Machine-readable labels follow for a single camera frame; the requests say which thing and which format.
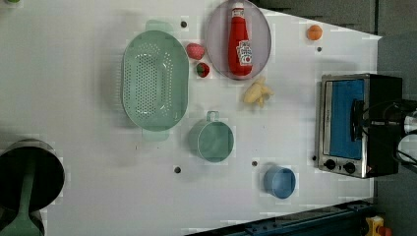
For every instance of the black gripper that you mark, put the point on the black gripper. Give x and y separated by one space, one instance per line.
381 123

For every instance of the black toaster oven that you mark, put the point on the black toaster oven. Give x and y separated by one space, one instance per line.
345 147

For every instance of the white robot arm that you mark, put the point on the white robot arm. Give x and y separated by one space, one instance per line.
405 144

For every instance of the yellow red emergency button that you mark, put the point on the yellow red emergency button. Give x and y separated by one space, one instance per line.
377 227

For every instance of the orange fruit toy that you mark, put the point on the orange fruit toy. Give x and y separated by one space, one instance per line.
314 32

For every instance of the blue bowl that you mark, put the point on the blue bowl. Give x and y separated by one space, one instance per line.
280 182

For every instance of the yellow banana bunch toy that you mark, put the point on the yellow banana bunch toy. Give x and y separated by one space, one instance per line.
258 92

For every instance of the red ketchup bottle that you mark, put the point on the red ketchup bottle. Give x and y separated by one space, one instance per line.
240 53

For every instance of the green measuring cup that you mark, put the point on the green measuring cup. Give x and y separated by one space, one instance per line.
211 139

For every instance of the grey oval plate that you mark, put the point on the grey oval plate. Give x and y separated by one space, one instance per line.
217 35

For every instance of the red strawberry toy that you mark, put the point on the red strawberry toy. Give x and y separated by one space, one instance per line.
202 69

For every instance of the pink strawberry toy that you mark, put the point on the pink strawberry toy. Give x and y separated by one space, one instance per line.
195 51

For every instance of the green perforated colander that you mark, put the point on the green perforated colander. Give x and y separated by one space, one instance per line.
155 75

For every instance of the black cylinder container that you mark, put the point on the black cylinder container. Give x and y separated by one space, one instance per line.
49 178

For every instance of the green spatula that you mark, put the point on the green spatula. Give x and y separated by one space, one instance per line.
22 225

